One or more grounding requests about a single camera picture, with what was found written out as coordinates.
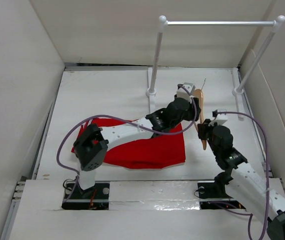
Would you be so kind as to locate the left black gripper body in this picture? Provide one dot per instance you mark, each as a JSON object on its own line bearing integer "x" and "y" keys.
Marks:
{"x": 189, "y": 115}

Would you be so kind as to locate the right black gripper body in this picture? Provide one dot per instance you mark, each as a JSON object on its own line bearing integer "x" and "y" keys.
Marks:
{"x": 206, "y": 132}

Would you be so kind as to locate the wooden clothes hanger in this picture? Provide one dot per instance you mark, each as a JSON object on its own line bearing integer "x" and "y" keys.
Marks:
{"x": 198, "y": 93}

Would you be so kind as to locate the red trousers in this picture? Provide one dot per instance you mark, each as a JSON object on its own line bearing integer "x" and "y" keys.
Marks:
{"x": 155, "y": 153}

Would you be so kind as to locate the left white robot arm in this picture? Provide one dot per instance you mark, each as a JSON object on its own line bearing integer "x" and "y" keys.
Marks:
{"x": 92, "y": 145}

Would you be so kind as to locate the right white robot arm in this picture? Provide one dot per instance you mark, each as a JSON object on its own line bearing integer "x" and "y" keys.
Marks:
{"x": 239, "y": 180}

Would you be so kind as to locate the silver tape strip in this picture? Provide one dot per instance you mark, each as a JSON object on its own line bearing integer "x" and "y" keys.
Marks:
{"x": 153, "y": 195}

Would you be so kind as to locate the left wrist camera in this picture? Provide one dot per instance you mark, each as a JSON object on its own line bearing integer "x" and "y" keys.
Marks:
{"x": 186, "y": 91}

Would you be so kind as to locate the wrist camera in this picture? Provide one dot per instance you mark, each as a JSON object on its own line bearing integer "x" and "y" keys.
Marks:
{"x": 186, "y": 91}
{"x": 219, "y": 117}

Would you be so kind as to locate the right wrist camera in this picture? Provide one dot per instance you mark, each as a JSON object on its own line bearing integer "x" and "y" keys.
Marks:
{"x": 219, "y": 117}

